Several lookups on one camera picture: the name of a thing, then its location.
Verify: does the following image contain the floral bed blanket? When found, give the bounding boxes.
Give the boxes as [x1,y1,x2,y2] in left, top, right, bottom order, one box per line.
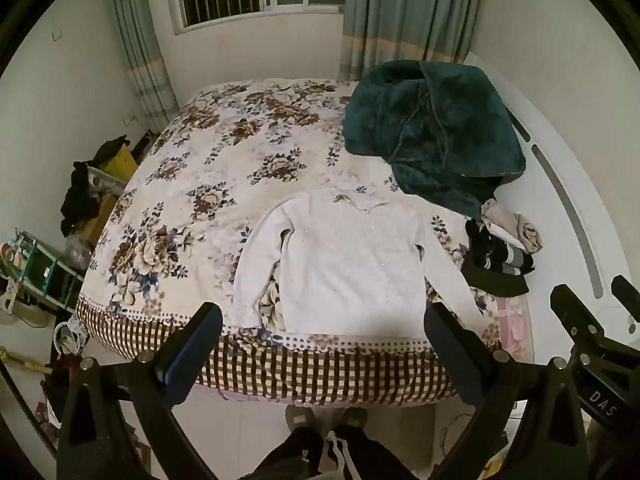
[75,77,506,406]

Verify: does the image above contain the white knit sweater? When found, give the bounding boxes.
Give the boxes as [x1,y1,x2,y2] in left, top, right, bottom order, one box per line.
[233,189,488,336]

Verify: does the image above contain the wooden broom handle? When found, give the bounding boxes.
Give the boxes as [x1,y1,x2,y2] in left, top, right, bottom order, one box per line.
[0,346,54,376]

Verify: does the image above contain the wide grey-green curtain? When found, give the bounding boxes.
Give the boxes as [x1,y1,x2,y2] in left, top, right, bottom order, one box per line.
[339,0,486,83]

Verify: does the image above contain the yellow box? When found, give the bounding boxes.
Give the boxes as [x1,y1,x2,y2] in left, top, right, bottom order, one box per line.
[101,145,139,184]

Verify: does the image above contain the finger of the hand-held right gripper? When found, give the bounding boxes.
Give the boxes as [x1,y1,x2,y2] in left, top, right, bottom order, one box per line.
[611,275,640,322]
[550,284,621,361]

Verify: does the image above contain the person's shoe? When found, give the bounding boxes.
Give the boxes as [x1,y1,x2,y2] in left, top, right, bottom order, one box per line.
[285,404,315,432]
[339,406,369,430]

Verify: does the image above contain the clear plastic bag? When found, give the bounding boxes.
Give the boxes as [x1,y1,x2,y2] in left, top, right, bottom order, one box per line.
[65,234,94,271]

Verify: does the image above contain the green shelf rack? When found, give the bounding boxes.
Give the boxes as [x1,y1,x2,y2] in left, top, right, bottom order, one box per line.
[0,227,87,311]

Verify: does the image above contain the white plastic bin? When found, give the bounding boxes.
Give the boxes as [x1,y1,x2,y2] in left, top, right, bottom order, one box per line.
[87,166,127,197]

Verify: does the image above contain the person's dark pants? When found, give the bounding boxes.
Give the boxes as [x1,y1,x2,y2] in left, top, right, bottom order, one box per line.
[249,424,417,480]

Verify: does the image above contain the black striped clothing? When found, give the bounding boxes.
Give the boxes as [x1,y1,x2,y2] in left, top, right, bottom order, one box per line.
[462,219,536,297]

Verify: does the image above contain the dark green plush blanket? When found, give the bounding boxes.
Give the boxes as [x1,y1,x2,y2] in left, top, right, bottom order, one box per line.
[344,59,527,218]

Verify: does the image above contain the narrow grey-green curtain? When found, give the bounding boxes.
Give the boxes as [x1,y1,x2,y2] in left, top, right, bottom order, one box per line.
[107,0,181,133]

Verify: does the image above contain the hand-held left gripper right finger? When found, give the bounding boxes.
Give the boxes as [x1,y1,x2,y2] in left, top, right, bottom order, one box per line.
[424,301,588,480]

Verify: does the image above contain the white bed headboard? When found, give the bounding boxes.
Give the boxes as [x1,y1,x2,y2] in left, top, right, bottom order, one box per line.
[465,52,633,361]

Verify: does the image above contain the cardboard box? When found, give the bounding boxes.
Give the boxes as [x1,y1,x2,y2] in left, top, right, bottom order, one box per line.
[81,192,119,245]

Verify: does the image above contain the small black cloth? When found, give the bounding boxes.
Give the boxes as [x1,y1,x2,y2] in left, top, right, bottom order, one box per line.
[94,135,131,167]

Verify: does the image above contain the pink bed sheet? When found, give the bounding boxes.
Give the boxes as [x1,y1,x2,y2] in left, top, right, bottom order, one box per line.
[492,294,532,357]

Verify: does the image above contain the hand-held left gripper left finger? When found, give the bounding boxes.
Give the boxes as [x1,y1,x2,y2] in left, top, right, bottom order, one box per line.
[57,302,223,480]

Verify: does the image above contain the large black garment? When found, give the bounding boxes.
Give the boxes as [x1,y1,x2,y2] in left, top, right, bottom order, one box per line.
[60,160,104,237]

